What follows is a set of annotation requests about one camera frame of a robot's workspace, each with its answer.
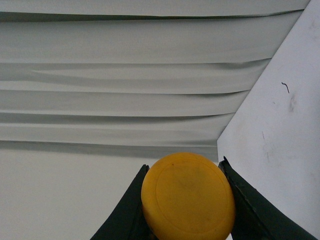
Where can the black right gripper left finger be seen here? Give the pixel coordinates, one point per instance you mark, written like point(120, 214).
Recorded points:
point(127, 221)

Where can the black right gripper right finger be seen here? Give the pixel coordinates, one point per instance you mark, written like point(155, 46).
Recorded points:
point(256, 218)

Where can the yellow mushroom push button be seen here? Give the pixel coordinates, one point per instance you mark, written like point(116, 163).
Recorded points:
point(185, 196)

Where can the white pleated curtain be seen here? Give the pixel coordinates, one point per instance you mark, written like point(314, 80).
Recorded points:
point(91, 90)

